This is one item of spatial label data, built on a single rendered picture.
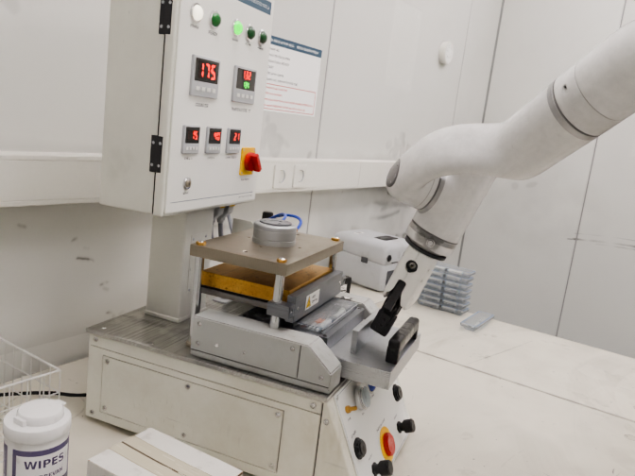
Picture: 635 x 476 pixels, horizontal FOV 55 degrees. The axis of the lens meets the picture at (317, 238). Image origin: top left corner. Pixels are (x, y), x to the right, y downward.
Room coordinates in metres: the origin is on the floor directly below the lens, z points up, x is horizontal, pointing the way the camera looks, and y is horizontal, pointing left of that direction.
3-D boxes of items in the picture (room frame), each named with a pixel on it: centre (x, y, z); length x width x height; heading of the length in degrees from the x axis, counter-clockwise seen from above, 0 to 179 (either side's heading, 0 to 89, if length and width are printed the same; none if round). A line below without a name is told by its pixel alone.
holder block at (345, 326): (1.06, 0.01, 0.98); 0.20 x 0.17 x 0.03; 160
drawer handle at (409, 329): (0.99, -0.17, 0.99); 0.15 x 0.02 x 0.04; 160
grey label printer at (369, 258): (2.11, -0.20, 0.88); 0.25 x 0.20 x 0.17; 52
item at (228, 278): (1.09, 0.07, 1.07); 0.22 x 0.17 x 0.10; 160
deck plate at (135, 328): (1.09, 0.11, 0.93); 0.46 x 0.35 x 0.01; 70
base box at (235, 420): (1.10, 0.07, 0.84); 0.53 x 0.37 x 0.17; 70
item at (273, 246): (1.11, 0.10, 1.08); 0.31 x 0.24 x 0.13; 160
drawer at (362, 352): (1.04, -0.04, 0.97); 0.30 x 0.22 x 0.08; 70
